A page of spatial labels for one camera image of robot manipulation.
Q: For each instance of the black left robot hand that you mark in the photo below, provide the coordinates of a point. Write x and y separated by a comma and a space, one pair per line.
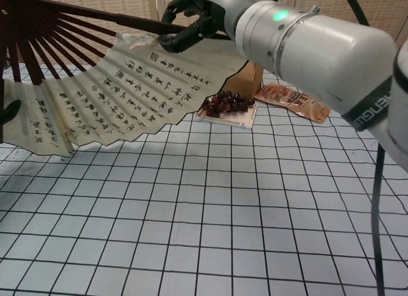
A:
9, 112

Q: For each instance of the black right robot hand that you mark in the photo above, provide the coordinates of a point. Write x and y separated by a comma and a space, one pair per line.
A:
210, 18

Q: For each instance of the painted paper folding fan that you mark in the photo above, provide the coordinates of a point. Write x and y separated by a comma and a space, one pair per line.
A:
127, 85

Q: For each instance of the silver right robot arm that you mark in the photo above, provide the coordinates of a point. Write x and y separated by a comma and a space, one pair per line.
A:
318, 47

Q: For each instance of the brown cardboard gable box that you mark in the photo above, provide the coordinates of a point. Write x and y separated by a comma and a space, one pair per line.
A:
245, 82

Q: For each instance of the dark red grape bunch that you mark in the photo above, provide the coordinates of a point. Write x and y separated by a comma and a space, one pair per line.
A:
229, 102

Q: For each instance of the white flat tray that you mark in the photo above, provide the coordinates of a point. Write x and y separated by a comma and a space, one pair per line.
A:
237, 120

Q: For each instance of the orange brown snack packet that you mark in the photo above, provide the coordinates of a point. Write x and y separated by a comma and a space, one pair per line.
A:
287, 98

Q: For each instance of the blue checked tablecloth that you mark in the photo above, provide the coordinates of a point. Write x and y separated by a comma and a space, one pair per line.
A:
223, 213

